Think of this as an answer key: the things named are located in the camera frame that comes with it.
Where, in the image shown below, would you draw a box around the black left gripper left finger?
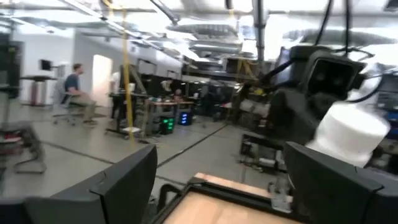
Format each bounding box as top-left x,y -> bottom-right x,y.
24,144 -> 159,224

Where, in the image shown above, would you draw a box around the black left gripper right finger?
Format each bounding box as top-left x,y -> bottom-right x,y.
283,141 -> 398,224

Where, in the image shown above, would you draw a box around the white pill bottle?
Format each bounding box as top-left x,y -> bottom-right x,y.
305,101 -> 391,168

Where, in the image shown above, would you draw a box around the computer tower green lights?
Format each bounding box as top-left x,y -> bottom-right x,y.
159,116 -> 175,136

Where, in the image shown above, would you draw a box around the computer tower blue lights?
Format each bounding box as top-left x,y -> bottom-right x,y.
178,111 -> 193,126

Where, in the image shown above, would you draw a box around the wooden work desk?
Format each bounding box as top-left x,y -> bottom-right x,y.
145,98 -> 195,135

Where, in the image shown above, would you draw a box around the grey office chair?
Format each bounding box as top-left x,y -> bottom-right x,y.
52,77 -> 94,127

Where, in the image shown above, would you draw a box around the metal rack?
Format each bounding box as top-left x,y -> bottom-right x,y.
0,120 -> 48,175

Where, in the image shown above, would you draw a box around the person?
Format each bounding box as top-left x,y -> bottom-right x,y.
62,63 -> 97,124

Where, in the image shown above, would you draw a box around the round standing table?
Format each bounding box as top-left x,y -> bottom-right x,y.
19,74 -> 58,107

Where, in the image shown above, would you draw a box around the black monitor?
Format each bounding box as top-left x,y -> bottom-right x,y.
39,58 -> 53,72

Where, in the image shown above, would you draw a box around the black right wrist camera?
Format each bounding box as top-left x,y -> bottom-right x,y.
306,49 -> 367,102

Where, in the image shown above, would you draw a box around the black aluminium table frame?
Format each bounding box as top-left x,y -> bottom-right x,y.
150,176 -> 301,224

